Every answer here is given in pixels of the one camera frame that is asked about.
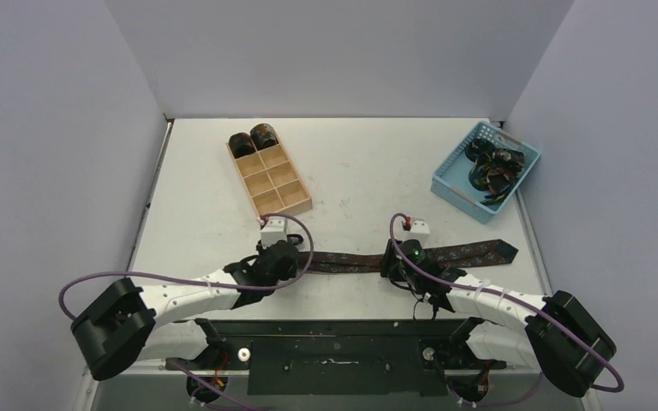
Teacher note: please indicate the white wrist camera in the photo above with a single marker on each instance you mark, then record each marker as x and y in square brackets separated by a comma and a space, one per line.
[416, 228]
[272, 231]

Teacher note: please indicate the wooden compartment tray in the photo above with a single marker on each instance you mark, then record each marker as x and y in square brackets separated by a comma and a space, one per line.
[272, 182]

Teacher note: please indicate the aluminium frame rail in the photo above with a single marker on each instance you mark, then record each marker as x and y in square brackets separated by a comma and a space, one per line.
[527, 272]

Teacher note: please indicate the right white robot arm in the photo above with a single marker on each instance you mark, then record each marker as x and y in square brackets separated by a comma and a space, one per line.
[552, 334]

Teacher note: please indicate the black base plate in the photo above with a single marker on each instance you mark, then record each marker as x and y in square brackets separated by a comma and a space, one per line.
[333, 357]

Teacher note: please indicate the blue plastic basket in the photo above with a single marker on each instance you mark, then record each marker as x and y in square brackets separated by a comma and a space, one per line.
[450, 179]

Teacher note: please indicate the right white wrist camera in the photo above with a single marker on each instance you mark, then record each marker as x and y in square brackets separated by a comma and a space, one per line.
[416, 228]

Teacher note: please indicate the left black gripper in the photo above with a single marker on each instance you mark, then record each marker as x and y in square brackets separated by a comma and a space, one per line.
[290, 274]

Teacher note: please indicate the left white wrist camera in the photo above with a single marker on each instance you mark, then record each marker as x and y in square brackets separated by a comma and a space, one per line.
[272, 231]

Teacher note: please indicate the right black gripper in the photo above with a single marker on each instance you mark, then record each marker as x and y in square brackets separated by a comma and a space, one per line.
[390, 260]

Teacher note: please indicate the colourful ties pile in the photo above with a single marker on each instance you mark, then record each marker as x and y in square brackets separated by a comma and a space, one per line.
[495, 170]

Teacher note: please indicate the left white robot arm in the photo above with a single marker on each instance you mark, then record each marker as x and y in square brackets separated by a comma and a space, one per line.
[128, 323]

